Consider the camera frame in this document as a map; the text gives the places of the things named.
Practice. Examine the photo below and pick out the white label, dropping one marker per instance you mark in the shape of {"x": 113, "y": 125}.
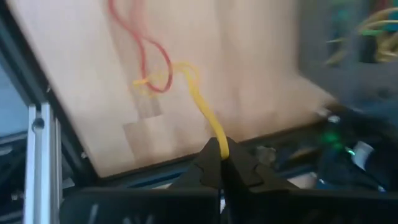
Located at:
{"x": 362, "y": 155}

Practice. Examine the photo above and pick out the clear plastic bin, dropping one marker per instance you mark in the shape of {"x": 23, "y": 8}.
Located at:
{"x": 314, "y": 46}

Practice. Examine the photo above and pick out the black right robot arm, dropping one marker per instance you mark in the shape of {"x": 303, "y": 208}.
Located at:
{"x": 342, "y": 161}

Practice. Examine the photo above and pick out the yellow rubber band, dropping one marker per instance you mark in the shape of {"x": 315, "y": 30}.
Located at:
{"x": 211, "y": 121}
{"x": 387, "y": 49}

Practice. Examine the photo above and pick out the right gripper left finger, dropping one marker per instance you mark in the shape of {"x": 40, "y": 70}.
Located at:
{"x": 208, "y": 168}

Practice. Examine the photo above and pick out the red rubber band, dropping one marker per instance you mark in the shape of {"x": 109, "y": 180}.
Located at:
{"x": 143, "y": 62}

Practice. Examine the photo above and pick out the green rubber band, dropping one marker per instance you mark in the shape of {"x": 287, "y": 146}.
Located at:
{"x": 371, "y": 32}

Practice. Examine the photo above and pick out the aluminium frame post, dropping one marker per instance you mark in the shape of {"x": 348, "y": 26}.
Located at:
{"x": 46, "y": 155}

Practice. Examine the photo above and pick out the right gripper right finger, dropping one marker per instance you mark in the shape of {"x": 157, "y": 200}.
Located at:
{"x": 242, "y": 174}

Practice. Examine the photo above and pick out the black table frame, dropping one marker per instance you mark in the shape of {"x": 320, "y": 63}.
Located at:
{"x": 31, "y": 67}

